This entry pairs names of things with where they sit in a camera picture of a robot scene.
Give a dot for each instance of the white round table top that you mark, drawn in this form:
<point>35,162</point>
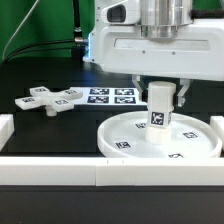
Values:
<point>129,135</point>

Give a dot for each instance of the white fence block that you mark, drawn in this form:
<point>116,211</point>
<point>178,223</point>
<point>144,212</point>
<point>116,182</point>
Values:
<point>217,123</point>
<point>6,128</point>

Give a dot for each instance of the black vertical cable connector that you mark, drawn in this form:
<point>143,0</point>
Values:
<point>77,31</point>

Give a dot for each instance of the white cross-shaped table base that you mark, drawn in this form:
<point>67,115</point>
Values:
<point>53,102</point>

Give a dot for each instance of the white left fence block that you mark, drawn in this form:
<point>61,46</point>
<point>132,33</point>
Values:
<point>6,128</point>

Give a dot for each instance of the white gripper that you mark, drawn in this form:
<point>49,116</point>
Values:
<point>196,53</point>

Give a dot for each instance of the white front fence bar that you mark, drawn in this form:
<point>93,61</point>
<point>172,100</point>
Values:
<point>75,171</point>

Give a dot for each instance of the white fiducial marker sheet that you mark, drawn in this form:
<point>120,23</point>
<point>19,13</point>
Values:
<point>109,96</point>

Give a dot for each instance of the white right fence block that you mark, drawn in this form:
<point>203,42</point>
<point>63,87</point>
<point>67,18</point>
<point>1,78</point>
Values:
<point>217,123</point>

